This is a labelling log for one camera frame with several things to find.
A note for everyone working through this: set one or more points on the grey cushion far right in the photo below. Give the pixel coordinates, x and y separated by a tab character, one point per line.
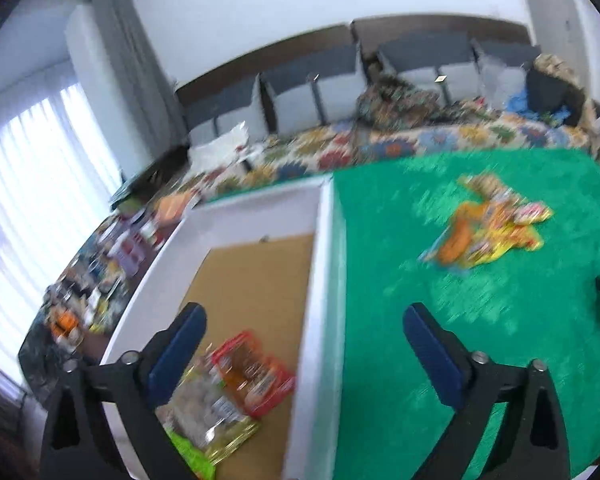
503	68

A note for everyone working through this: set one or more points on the white storage box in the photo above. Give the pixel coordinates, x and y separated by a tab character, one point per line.
273	262

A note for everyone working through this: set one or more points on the dark floral fabric bundle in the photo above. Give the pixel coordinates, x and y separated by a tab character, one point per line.
393	104

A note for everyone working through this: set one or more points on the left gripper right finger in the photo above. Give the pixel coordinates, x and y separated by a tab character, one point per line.
531	442

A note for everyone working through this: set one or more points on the black bag with clothes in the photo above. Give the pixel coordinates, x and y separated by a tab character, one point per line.
553	87

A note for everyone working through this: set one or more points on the yellow chicken feet packet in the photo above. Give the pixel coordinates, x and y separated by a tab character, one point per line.
506	226

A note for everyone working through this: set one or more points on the cluttered side table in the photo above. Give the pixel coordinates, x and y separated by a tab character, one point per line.
81	310

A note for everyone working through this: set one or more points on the green snack packet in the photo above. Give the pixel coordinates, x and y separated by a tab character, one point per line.
198	463

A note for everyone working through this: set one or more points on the white plastic bag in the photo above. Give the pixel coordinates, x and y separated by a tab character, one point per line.
226	150

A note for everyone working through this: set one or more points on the gold clear snack bag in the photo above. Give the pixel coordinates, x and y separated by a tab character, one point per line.
203	414

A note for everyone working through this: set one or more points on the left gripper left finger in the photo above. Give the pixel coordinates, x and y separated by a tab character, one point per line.
78	442

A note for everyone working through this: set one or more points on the red snack packet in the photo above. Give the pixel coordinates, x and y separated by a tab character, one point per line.
257	381

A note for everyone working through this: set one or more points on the grey cushion far left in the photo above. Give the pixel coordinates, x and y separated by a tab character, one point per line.
211	117

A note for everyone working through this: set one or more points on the brown sofa backrest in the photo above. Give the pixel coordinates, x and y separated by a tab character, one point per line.
368	32

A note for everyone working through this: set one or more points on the grey cushion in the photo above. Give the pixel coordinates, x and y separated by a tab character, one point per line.
503	68
211	117
442	62
315	90

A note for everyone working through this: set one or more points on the grey curtain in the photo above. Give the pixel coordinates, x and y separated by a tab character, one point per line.
146	91

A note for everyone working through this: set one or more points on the orange nut snack packet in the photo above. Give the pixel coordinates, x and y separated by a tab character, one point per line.
451	246

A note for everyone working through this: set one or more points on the yellow peanut snack bag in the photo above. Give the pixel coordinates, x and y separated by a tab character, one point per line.
488	186

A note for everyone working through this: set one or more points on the blue cloth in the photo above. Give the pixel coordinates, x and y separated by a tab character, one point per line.
518	104

